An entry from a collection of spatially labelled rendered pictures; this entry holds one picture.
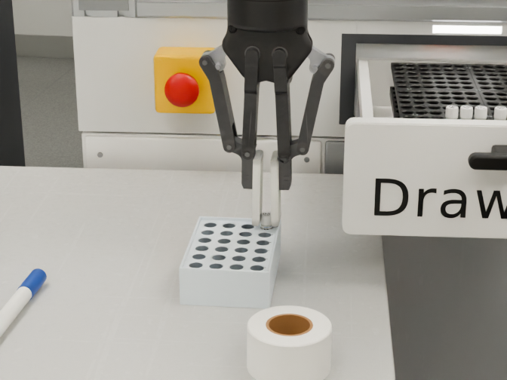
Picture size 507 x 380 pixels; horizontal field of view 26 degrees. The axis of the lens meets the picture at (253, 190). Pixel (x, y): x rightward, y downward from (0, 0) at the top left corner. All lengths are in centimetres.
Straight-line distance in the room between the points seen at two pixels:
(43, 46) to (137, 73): 362
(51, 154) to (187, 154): 238
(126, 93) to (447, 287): 48
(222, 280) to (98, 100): 43
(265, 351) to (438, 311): 59
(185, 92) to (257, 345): 46
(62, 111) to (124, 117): 283
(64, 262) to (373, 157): 33
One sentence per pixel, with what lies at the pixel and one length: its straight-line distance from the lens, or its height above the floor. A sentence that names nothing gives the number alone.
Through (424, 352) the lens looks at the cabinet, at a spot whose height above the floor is 50.
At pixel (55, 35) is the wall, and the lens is 494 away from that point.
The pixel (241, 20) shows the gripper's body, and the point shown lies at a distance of 101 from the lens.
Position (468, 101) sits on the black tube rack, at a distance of 117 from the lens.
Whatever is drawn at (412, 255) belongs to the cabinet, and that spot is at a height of 64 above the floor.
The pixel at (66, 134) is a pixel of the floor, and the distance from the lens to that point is 393.
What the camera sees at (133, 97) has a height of 85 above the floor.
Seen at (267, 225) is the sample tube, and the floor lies 80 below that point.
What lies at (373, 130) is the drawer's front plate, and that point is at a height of 92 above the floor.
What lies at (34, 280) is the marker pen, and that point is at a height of 77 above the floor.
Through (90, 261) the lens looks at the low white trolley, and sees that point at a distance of 112.
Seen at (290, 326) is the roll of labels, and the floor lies 79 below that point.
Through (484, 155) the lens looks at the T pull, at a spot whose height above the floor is 91.
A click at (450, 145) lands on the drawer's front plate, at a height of 91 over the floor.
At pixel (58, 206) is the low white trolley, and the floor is 76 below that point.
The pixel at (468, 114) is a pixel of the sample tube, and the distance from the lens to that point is 110.
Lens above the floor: 123
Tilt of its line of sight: 21 degrees down
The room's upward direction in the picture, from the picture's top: straight up
